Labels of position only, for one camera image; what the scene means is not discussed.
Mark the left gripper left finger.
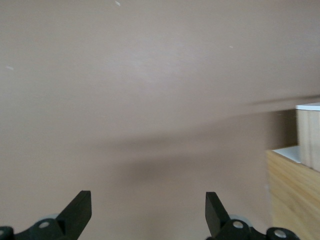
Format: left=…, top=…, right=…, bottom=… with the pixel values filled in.
left=14, top=190, right=92, bottom=240

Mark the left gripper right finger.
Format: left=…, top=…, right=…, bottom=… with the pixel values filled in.
left=205, top=191, right=266, bottom=240

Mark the brown table cover sheet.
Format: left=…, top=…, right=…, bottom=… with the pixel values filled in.
left=0, top=0, right=320, bottom=240

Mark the wooden drawer cabinet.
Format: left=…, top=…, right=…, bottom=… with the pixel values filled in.
left=265, top=149, right=320, bottom=240

